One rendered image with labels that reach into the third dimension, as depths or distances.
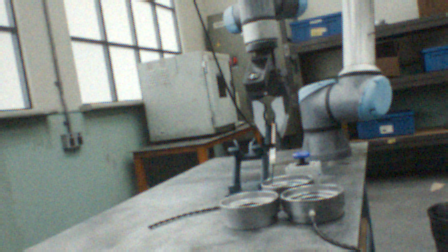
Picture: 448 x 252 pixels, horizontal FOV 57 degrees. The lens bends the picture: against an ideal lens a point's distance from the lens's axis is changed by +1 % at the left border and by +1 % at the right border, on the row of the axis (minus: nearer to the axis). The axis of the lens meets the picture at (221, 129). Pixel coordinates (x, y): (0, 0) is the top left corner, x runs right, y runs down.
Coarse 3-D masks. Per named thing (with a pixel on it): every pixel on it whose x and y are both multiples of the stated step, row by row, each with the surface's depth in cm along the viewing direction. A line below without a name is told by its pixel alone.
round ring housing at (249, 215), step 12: (252, 192) 77; (264, 192) 76; (228, 204) 75; (240, 204) 74; (252, 204) 74; (264, 204) 68; (276, 204) 69; (228, 216) 69; (240, 216) 68; (252, 216) 67; (264, 216) 68; (276, 216) 70; (240, 228) 69; (252, 228) 68
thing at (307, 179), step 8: (280, 176) 87; (288, 176) 87; (296, 176) 87; (304, 176) 85; (312, 176) 82; (264, 184) 85; (280, 184) 85; (288, 184) 85; (296, 184) 83; (304, 184) 78; (312, 184) 80; (280, 192) 78; (280, 200) 78
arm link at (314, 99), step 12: (312, 84) 122; (324, 84) 121; (300, 96) 126; (312, 96) 122; (324, 96) 119; (300, 108) 128; (312, 108) 122; (324, 108) 119; (312, 120) 123; (324, 120) 122; (336, 120) 120
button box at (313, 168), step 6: (306, 162) 95; (312, 162) 96; (318, 162) 95; (288, 168) 93; (294, 168) 93; (300, 168) 92; (306, 168) 92; (312, 168) 91; (318, 168) 94; (288, 174) 93; (306, 174) 92; (312, 174) 91; (318, 174) 92; (318, 180) 91
